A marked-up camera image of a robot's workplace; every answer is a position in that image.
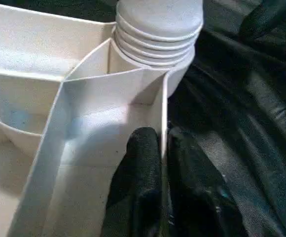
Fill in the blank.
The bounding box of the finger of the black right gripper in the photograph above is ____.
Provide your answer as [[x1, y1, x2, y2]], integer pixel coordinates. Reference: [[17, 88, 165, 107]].
[[239, 0, 286, 42]]

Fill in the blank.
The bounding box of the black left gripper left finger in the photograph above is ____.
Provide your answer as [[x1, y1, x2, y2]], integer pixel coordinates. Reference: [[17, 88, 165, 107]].
[[101, 127, 164, 237]]

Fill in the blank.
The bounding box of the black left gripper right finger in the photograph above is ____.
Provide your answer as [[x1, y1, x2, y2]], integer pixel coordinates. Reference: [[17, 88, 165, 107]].
[[164, 126, 247, 237]]

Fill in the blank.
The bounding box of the white plastic table top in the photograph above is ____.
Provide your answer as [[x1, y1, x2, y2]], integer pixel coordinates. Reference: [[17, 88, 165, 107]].
[[0, 1, 195, 237]]

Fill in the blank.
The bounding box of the white plastic table leg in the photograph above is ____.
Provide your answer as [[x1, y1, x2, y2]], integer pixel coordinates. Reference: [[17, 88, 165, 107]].
[[113, 0, 204, 67]]

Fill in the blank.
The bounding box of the black plastic mat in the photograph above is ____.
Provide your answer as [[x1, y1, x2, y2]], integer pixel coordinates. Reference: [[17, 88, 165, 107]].
[[0, 0, 286, 237]]

